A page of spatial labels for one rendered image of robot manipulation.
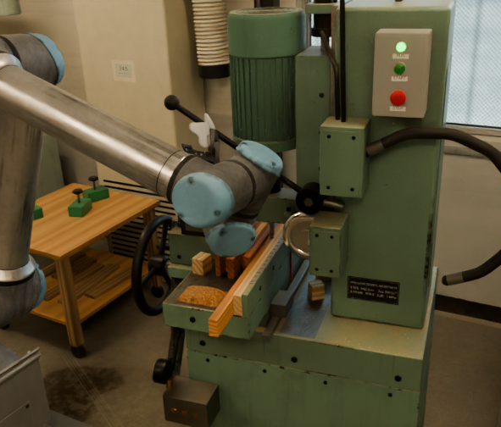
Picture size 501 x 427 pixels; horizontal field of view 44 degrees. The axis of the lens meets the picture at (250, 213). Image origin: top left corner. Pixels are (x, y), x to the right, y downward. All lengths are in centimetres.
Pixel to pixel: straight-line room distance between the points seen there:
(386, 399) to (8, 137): 102
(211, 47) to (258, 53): 151
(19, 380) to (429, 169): 102
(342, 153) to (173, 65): 174
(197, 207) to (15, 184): 61
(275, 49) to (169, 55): 154
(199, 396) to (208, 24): 177
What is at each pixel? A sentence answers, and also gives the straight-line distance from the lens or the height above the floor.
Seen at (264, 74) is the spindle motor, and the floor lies 138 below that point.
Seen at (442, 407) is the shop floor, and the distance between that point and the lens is 258.
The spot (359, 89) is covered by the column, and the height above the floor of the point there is 136.
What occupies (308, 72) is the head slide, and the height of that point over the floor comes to 138.
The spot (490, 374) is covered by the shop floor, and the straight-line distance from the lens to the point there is 279.
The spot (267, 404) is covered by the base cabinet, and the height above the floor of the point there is 59.
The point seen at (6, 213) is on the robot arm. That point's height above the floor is 110.
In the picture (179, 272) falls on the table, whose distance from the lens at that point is 165.
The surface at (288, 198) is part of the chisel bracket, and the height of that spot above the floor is 107.
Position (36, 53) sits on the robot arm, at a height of 145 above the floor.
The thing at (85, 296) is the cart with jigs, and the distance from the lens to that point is 300.
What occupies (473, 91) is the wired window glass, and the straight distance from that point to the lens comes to 279.
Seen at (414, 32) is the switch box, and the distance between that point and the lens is 123.
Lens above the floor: 164
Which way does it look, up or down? 23 degrees down
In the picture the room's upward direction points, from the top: 2 degrees counter-clockwise
